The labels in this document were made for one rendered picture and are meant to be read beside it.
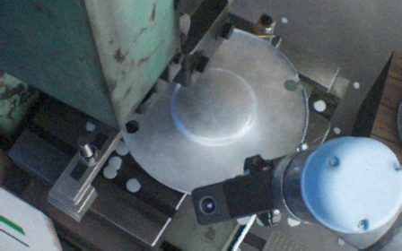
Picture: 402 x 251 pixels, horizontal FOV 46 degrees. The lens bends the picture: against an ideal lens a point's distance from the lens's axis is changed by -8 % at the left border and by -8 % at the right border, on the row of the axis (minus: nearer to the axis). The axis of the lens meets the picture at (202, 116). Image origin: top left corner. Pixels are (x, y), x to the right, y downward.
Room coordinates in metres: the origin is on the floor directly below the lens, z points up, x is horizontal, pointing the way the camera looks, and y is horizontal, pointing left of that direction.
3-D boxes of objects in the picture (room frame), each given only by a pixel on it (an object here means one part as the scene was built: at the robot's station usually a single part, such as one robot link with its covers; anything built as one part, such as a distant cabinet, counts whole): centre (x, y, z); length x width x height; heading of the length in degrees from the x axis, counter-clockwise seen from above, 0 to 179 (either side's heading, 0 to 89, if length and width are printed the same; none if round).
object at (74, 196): (0.27, 0.17, 0.76); 0.17 x 0.06 x 0.10; 152
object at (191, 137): (0.36, -0.02, 0.78); 0.29 x 0.29 x 0.01
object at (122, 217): (0.42, 0.09, 0.68); 0.45 x 0.30 x 0.06; 152
